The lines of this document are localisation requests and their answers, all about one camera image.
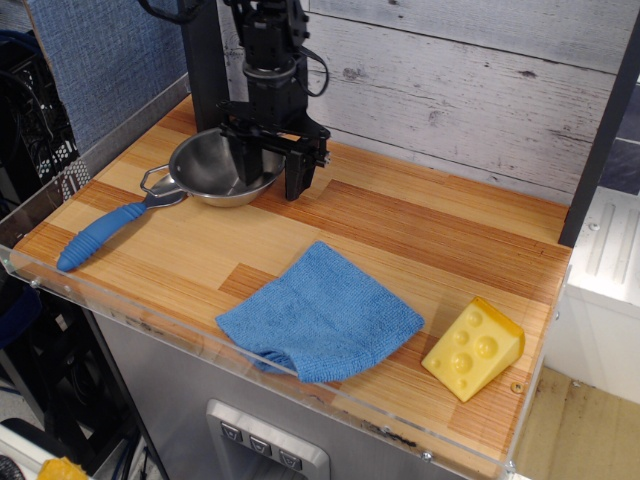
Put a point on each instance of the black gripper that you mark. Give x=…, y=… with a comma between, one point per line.
x=275, y=115

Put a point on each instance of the stainless steel two-handled bowl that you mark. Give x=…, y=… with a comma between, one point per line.
x=202, y=167

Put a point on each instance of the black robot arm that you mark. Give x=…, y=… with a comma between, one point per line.
x=272, y=34

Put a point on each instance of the blue microfiber cloth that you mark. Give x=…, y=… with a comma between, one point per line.
x=323, y=319

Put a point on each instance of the clear acrylic table guard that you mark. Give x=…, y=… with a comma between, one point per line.
x=435, y=239

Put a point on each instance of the black plastic crate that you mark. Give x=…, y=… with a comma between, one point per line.
x=37, y=142

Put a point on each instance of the yellow plastic cheese wedge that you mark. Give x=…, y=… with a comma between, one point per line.
x=480, y=344

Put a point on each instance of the silver dispenser button panel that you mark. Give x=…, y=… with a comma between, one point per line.
x=250, y=448

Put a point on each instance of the white grooved appliance top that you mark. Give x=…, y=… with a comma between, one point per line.
x=605, y=258

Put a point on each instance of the yellow object bottom left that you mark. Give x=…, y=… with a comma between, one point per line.
x=61, y=469

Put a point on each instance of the blue-handled metal spoon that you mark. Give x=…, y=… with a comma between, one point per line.
x=89, y=240

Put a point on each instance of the dark grey left post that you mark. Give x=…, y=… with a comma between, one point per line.
x=206, y=66

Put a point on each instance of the dark grey post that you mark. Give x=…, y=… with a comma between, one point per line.
x=206, y=66
x=611, y=120

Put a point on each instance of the dark grey right post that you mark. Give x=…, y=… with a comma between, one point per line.
x=611, y=120

